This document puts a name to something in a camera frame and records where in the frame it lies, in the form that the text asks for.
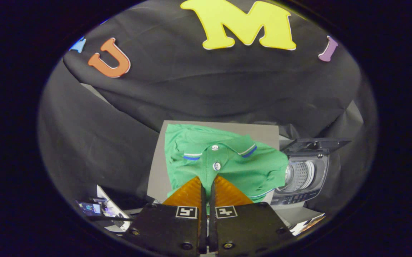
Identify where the grey washing machine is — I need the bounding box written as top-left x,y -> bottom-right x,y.
270,152 -> 330,206

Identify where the grey box stand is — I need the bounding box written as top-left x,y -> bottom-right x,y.
147,120 -> 281,204

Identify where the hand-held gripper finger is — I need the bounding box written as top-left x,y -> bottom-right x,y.
122,176 -> 206,256
209,175 -> 294,256

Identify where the green polo shirt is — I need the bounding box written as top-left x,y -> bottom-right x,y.
164,124 -> 289,215

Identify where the black backdrop cloth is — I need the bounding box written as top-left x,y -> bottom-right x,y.
37,0 -> 378,215

